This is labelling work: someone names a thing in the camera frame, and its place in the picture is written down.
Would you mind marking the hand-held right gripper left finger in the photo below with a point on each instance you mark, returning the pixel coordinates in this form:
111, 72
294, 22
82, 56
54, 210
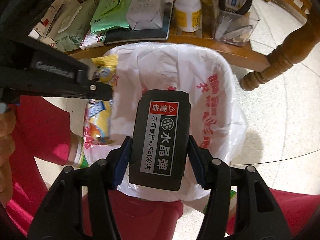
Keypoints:
122, 162

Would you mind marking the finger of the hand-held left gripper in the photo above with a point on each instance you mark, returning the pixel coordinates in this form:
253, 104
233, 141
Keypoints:
62, 85

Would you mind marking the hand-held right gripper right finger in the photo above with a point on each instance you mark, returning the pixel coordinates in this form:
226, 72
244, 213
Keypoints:
197, 165

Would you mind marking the black labelled box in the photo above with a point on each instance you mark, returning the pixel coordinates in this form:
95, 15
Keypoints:
160, 142

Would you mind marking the yellow snack wrapper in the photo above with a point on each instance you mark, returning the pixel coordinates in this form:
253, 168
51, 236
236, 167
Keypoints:
100, 125

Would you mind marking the white red-printed plastic bag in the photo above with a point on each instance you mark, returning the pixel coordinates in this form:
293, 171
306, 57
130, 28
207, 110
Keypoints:
160, 67

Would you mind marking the person's left hand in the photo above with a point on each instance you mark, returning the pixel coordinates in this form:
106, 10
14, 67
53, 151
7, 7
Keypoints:
5, 140

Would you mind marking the white red cigarette pack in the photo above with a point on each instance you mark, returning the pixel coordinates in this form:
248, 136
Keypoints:
42, 28

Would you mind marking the striped sock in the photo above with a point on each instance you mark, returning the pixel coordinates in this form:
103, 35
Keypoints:
77, 152

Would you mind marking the grey-green wet wipes pack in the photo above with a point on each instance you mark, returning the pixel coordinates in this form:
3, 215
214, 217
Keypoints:
72, 27

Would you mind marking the person's red pants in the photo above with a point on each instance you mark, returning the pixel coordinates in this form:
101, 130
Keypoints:
37, 130

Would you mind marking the red white small box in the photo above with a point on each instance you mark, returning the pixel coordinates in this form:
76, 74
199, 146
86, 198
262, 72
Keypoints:
91, 40

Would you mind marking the green packet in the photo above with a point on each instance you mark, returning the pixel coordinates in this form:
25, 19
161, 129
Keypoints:
110, 12

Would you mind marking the dark book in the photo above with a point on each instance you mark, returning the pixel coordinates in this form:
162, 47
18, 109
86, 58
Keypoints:
140, 35

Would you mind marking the white paper-wrapped box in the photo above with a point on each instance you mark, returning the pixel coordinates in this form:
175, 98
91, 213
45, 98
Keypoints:
147, 7

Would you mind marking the wooden coffee table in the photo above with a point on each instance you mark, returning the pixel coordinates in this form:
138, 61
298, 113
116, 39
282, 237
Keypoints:
282, 60

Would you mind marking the clear plastic container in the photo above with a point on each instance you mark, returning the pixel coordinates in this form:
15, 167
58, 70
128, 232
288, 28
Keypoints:
235, 30

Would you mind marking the white bottle yellow label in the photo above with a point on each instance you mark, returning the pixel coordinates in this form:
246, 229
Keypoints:
187, 12

